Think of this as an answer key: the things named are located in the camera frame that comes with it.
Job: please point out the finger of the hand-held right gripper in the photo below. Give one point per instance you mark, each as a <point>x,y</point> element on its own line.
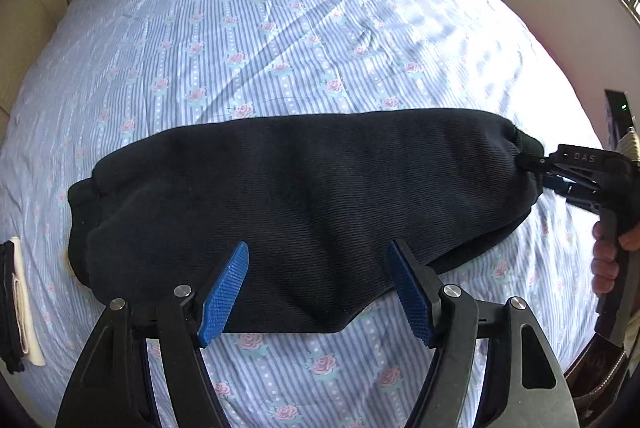
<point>565,158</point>
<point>575,195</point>

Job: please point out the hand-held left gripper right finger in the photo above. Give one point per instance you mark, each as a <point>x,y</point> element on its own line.
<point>407,293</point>

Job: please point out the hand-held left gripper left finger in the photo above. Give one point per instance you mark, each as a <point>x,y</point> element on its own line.
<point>226,292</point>

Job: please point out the black pants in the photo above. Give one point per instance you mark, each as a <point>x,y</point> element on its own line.
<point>310,203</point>

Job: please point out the person's right hand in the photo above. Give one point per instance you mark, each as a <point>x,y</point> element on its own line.
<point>604,265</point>

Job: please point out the beige cloth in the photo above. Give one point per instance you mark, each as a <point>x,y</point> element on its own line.
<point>631,143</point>

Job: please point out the brown wooden furniture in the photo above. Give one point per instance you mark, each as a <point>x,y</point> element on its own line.
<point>597,370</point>

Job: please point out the folded black and white clothes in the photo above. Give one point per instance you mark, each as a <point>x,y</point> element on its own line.
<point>15,303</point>

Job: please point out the floral striped bed sheet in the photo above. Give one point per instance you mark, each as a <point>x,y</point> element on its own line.
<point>280,32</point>

